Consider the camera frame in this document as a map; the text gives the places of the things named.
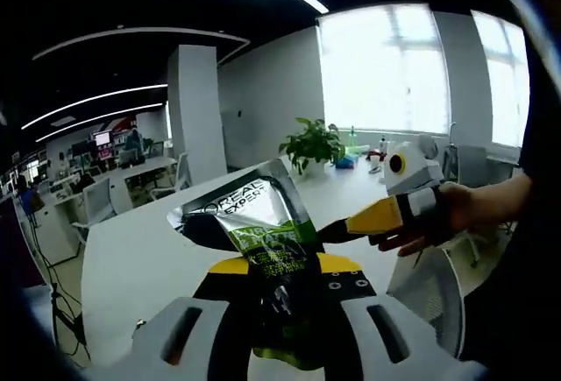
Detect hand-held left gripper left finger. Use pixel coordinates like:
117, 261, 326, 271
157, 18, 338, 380
131, 257, 264, 381

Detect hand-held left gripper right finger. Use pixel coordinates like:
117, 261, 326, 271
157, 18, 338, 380
316, 253, 464, 381

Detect green silver skincare sachet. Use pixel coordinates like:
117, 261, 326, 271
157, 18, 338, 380
167, 157, 328, 369

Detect green spray bottle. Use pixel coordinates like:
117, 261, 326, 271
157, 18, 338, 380
345, 125, 365, 157

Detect person's right hand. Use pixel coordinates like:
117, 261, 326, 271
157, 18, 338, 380
378, 181, 483, 258

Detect white mesh office chair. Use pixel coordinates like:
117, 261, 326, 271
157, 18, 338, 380
387, 231, 522, 356

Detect grey office chair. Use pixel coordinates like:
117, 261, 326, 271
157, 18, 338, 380
444, 144, 487, 186

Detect potted green plant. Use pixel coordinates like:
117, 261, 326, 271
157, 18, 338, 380
279, 116, 347, 176

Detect large window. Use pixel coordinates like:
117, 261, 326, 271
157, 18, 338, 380
471, 9, 529, 148
316, 2, 452, 135

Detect black floor cables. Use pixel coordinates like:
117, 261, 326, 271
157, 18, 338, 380
25, 205, 94, 361

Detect curved ceiling rail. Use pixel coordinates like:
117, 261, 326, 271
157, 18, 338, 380
32, 25, 251, 62

